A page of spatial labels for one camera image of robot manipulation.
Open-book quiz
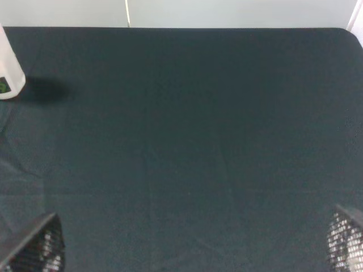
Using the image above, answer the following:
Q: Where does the white milk bottle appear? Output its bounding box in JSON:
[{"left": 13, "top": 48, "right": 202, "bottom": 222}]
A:
[{"left": 1, "top": 25, "right": 26, "bottom": 100}]

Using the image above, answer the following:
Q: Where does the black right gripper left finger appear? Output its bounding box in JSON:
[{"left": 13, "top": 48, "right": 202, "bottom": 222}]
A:
[{"left": 1, "top": 212, "right": 66, "bottom": 271}]

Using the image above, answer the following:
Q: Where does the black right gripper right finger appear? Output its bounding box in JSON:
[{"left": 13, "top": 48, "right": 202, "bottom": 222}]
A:
[{"left": 327, "top": 205, "right": 362, "bottom": 272}]

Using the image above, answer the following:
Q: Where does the black tablecloth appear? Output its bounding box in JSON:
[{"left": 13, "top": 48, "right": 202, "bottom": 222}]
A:
[{"left": 1, "top": 27, "right": 362, "bottom": 271}]

